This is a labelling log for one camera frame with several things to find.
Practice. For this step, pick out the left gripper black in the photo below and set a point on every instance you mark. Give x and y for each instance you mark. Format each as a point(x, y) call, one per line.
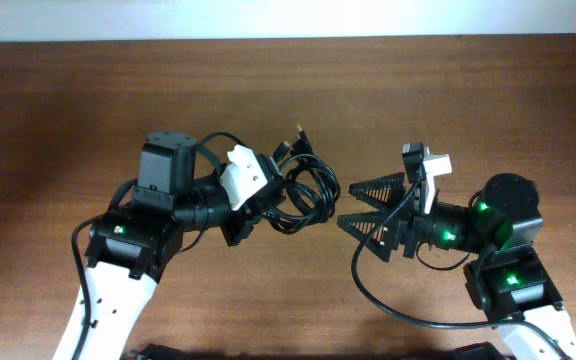
point(249, 213)

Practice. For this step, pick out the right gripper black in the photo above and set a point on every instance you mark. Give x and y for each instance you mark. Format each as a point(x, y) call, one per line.
point(407, 229)

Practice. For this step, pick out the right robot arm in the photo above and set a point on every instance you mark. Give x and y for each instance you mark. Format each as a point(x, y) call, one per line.
point(506, 281)

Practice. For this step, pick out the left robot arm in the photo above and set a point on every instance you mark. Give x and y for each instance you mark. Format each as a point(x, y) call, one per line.
point(181, 187)

